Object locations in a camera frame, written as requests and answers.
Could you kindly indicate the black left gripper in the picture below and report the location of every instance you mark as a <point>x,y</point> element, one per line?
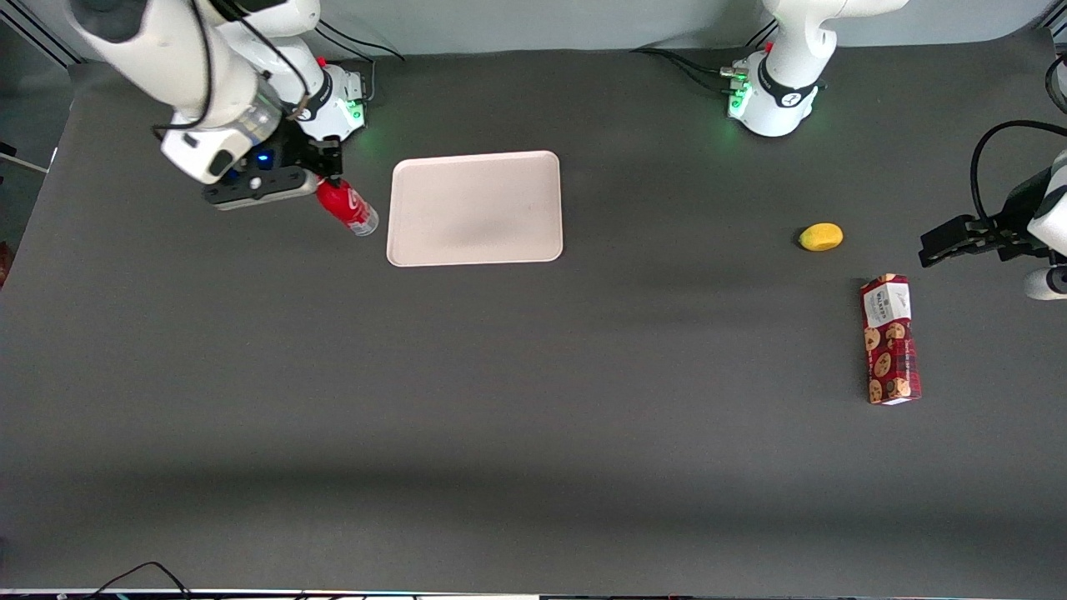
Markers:
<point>1010,218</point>

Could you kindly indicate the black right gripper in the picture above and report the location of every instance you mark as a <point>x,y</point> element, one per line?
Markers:
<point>298,149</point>

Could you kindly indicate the red coke bottle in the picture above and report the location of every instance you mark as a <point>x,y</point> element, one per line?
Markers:
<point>346,207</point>

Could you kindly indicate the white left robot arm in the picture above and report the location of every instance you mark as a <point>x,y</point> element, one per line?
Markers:
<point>783,92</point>

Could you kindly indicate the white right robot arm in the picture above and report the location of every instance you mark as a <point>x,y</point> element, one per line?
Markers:
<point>192,75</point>

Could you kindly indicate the pale pink plastic tray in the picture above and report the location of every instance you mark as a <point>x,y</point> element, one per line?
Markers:
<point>475,208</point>

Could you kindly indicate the red cookie box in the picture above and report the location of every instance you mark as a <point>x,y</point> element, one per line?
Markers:
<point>890,342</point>

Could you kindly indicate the yellow lemon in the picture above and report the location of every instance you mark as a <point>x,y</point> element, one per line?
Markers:
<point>821,237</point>

